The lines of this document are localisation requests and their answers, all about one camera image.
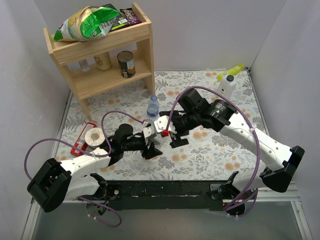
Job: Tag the clear bottle on shelf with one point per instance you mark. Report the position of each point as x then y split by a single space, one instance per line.
84 65

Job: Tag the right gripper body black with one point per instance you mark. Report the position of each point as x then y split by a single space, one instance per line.
180 128

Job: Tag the yellow squeeze bottle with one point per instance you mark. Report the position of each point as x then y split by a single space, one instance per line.
232 71

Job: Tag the floral table mat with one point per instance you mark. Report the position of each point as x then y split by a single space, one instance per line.
208 155

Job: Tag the small blue-label water bottle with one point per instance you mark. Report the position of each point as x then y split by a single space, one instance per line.
153 106

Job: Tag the tin can with label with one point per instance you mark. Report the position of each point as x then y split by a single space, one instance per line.
126 63

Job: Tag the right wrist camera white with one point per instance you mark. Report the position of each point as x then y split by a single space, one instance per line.
163 126

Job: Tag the dark candy bag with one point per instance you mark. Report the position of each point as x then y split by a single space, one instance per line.
126 18

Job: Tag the green chip bag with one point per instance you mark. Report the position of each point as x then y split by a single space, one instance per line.
90 23

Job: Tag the red snack box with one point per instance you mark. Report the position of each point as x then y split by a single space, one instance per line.
80 142

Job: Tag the beige cup on shelf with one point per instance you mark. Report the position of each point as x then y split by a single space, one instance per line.
103 61

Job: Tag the white bottle black cap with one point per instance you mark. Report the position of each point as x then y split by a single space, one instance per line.
227 85

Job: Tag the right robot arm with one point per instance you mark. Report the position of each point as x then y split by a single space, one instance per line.
281 161

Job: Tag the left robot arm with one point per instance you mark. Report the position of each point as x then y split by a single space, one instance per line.
57 181

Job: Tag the wooden shelf unit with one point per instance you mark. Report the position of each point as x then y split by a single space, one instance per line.
84 85

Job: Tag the toilet paper roll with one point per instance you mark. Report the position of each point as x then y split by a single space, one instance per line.
94 137

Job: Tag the clear bottle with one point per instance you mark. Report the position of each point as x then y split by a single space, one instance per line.
84 65
159 140

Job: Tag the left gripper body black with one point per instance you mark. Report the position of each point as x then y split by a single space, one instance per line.
144 146

